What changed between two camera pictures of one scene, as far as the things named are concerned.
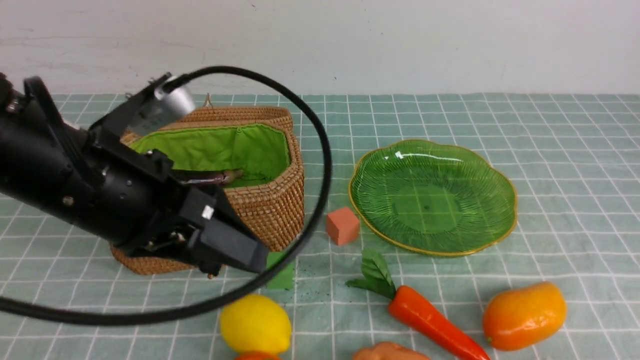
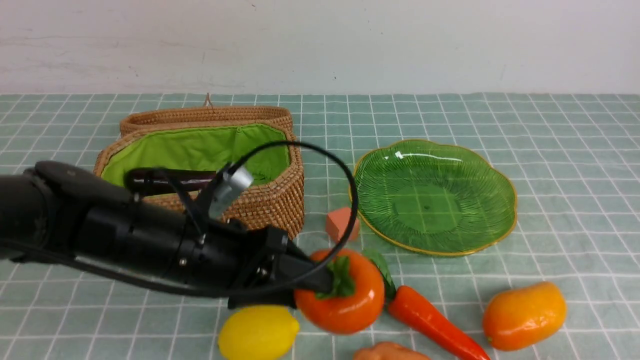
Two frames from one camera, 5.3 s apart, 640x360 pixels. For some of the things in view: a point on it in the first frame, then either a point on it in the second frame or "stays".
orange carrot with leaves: (405, 304) stays
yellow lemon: (255, 323) stays
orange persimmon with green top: (256, 356) -> (357, 298)
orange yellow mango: (517, 317) stays
